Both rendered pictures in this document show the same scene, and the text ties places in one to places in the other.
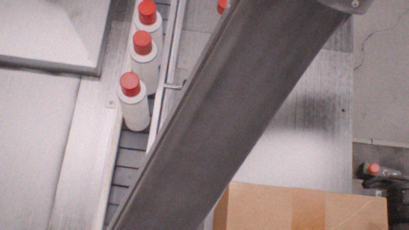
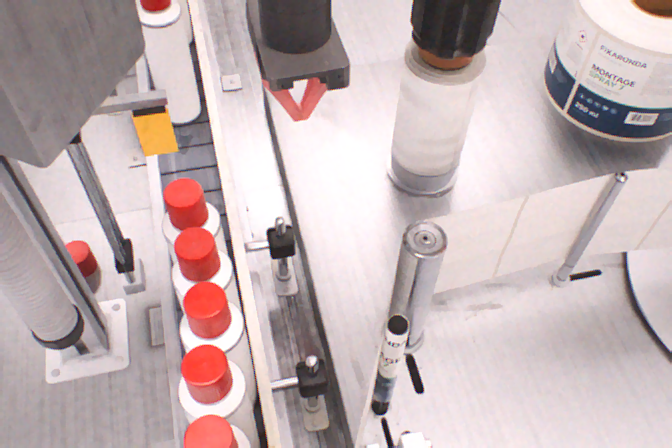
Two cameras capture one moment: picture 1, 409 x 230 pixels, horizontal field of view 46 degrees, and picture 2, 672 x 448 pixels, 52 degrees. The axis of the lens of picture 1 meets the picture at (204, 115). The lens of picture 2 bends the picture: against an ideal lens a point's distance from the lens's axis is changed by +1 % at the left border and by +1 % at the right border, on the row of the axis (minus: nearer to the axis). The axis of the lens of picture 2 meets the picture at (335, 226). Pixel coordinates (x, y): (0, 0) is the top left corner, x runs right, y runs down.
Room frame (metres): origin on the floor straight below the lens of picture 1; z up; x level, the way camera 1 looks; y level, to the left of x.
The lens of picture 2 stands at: (1.10, 0.22, 1.54)
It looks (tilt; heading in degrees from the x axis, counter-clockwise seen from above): 55 degrees down; 169
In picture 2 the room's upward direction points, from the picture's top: 2 degrees clockwise
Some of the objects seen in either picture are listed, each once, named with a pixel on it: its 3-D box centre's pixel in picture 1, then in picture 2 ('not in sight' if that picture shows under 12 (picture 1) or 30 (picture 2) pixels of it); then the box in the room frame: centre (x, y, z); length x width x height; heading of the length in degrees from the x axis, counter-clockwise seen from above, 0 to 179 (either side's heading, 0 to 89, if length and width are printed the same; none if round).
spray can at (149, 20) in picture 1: (149, 35); (167, 50); (0.44, 0.14, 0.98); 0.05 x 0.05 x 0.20
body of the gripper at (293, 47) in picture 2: not in sight; (295, 10); (0.66, 0.27, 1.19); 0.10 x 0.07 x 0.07; 5
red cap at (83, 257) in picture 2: (224, 5); (78, 258); (0.63, 0.00, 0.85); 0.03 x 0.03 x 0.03
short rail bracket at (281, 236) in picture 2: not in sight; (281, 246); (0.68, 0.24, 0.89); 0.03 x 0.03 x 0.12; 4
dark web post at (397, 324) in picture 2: not in sight; (388, 370); (0.88, 0.32, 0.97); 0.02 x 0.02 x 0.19
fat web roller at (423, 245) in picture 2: not in sight; (412, 292); (0.80, 0.36, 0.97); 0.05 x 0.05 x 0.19
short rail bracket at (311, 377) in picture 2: not in sight; (295, 386); (0.85, 0.24, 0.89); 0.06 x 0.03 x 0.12; 94
